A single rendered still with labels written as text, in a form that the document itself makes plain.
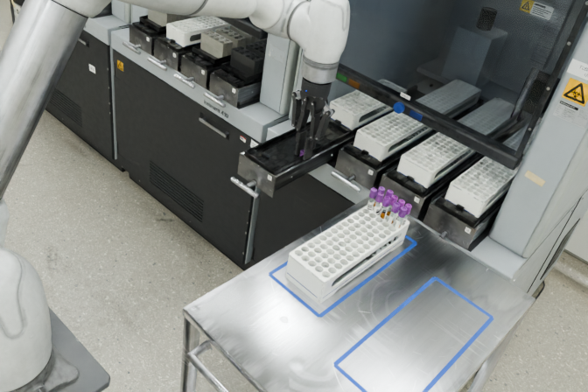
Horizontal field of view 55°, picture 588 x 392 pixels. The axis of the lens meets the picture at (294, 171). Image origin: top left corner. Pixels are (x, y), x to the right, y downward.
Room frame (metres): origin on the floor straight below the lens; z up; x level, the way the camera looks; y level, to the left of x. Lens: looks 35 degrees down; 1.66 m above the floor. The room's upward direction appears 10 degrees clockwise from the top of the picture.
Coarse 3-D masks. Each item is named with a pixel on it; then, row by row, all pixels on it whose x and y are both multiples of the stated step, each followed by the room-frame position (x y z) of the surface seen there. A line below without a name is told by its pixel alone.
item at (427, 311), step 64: (384, 256) 0.94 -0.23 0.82; (448, 256) 0.98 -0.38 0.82; (192, 320) 0.68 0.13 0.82; (256, 320) 0.70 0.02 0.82; (320, 320) 0.73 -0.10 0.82; (384, 320) 0.76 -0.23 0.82; (448, 320) 0.79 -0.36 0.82; (512, 320) 0.82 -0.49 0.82; (192, 384) 0.69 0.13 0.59; (256, 384) 0.57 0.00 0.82; (320, 384) 0.59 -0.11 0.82; (384, 384) 0.61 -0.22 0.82; (448, 384) 0.64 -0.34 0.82
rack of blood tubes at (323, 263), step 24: (360, 216) 1.00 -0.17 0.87; (312, 240) 0.88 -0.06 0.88; (336, 240) 0.90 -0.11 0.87; (360, 240) 0.91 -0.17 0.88; (384, 240) 0.92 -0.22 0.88; (288, 264) 0.82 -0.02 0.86; (312, 264) 0.82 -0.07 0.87; (336, 264) 0.82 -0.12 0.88; (360, 264) 0.89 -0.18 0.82; (312, 288) 0.78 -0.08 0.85
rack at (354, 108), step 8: (344, 96) 1.58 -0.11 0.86; (352, 96) 1.61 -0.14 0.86; (360, 96) 1.61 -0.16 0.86; (368, 96) 1.62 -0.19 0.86; (336, 104) 1.52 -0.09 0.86; (344, 104) 1.53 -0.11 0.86; (352, 104) 1.56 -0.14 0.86; (360, 104) 1.56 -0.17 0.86; (368, 104) 1.56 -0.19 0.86; (376, 104) 1.57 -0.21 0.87; (384, 104) 1.60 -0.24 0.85; (336, 112) 1.51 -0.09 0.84; (344, 112) 1.50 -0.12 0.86; (352, 112) 1.49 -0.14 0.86; (360, 112) 1.50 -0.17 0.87; (368, 112) 1.53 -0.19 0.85; (376, 112) 1.63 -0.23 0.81; (384, 112) 1.62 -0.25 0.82; (344, 120) 1.49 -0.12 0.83; (352, 120) 1.48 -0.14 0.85; (360, 120) 1.56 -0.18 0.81; (368, 120) 1.54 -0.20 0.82; (352, 128) 1.48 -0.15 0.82
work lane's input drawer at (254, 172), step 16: (336, 128) 1.49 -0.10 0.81; (272, 144) 1.33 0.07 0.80; (288, 144) 1.35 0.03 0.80; (304, 144) 1.36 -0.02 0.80; (320, 144) 1.38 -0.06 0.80; (336, 144) 1.39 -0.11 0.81; (240, 160) 1.26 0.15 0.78; (256, 160) 1.23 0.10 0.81; (272, 160) 1.26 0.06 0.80; (288, 160) 1.27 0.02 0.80; (304, 160) 1.28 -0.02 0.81; (320, 160) 1.34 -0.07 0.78; (256, 176) 1.22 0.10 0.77; (272, 176) 1.19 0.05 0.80; (288, 176) 1.22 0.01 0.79; (256, 192) 1.17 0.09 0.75; (272, 192) 1.18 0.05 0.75
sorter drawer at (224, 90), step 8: (216, 72) 1.69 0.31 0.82; (224, 72) 1.70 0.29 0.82; (216, 80) 1.68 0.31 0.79; (224, 80) 1.66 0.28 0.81; (232, 80) 1.65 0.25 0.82; (240, 80) 1.66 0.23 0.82; (256, 80) 1.70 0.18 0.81; (216, 88) 1.68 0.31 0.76; (224, 88) 1.65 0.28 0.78; (232, 88) 1.63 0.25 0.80; (240, 88) 1.63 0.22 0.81; (248, 88) 1.66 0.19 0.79; (256, 88) 1.69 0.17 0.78; (208, 96) 1.63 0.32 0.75; (224, 96) 1.65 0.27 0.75; (232, 96) 1.63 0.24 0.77; (240, 96) 1.63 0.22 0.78; (248, 96) 1.66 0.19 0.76; (224, 104) 1.60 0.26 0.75; (232, 104) 1.63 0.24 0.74
